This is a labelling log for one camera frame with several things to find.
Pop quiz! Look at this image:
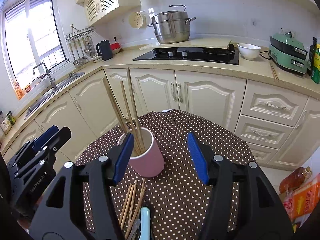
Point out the white ceramic bowl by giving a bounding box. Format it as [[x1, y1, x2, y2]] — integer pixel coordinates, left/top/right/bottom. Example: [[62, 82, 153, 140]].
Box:
[[237, 43, 261, 60]]

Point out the window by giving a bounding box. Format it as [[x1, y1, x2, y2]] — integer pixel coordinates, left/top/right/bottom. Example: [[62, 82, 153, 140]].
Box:
[[4, 0, 67, 89]]

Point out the cooking oil jug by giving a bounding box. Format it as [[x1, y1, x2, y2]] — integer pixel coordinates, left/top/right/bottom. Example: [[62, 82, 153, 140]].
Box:
[[279, 166, 312, 194]]

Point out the round perforated steamer plate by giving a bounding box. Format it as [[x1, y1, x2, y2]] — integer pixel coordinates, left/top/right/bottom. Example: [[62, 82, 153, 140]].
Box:
[[129, 11, 145, 29]]

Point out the dark oil bottle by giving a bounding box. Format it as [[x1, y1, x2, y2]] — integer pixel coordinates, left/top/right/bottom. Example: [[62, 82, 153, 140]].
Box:
[[307, 37, 317, 76]]

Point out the stainless steel sink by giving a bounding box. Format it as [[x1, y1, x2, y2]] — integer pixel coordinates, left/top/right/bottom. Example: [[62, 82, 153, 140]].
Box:
[[24, 72, 85, 119]]

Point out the green bottle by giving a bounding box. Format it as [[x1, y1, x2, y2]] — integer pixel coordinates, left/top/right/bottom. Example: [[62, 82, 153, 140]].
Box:
[[311, 44, 320, 84]]

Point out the pink utensil holder cup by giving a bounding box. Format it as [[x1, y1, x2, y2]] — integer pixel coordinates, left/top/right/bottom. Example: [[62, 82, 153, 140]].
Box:
[[129, 127, 165, 178]]

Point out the brown polka dot tablecloth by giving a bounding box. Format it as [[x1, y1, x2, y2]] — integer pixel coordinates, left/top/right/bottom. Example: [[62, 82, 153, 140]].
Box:
[[75, 109, 256, 240]]

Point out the black gas stove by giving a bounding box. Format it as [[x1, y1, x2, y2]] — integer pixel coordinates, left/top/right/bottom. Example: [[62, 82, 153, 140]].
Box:
[[133, 44, 239, 65]]

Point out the green electric cooker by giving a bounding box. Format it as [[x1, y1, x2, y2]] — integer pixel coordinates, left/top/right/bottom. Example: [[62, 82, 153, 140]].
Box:
[[268, 31, 309, 75]]

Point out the orange rice bag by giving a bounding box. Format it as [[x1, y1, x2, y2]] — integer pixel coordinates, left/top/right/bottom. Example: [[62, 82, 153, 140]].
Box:
[[283, 174, 319, 221]]

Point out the black electric kettle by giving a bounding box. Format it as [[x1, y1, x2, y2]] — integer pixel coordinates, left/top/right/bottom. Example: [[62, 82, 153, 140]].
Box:
[[96, 40, 113, 61]]

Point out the wooden chopstick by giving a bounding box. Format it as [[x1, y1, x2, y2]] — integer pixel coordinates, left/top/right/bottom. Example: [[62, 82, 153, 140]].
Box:
[[119, 184, 133, 228], [125, 178, 146, 239], [120, 81, 142, 156], [103, 77, 129, 133], [126, 67, 145, 154], [128, 180, 137, 224]]

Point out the stainless steel steamer pot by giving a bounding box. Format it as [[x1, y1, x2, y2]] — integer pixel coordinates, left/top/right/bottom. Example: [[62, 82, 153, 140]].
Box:
[[148, 4, 196, 44]]

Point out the hanging utensil rack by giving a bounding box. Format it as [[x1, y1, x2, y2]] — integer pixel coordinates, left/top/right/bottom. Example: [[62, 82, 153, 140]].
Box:
[[66, 24, 97, 68]]

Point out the kitchen faucet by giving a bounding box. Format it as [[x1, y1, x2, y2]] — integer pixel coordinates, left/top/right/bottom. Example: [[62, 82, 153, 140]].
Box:
[[33, 62, 57, 91]]

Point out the jar with white lid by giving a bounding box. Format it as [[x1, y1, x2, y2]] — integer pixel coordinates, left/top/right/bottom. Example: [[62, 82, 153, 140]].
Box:
[[1, 115, 12, 134]]

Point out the upper left lattice cabinet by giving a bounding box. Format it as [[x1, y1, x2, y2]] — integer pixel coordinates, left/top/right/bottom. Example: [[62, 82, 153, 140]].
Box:
[[84, 0, 140, 27]]

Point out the silver metal spoon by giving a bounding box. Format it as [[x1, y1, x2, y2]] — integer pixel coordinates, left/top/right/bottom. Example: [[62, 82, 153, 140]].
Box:
[[128, 218, 140, 240]]

